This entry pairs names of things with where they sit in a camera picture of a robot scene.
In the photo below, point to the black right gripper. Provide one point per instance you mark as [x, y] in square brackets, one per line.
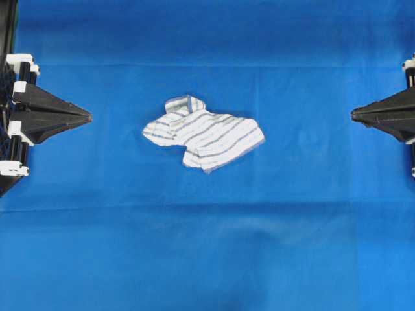
[399, 102]

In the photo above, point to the white blue-striped towel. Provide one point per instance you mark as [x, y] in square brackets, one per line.
[211, 140]

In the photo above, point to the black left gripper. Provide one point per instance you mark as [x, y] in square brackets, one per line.
[41, 114]

